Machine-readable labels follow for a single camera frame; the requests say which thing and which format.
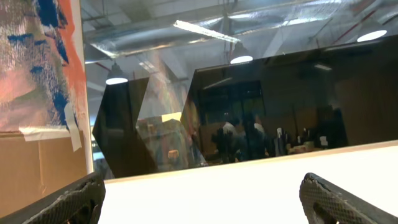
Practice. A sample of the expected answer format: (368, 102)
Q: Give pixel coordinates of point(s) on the black angular wall panel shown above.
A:
(276, 106)

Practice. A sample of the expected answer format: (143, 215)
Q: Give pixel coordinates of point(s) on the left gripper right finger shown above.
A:
(327, 203)

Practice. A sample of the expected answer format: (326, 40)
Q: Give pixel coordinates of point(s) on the colourful painted poster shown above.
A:
(42, 64)

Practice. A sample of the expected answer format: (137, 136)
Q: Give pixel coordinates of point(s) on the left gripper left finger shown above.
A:
(78, 203)

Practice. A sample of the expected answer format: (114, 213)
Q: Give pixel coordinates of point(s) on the long fluorescent ceiling light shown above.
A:
(203, 31)

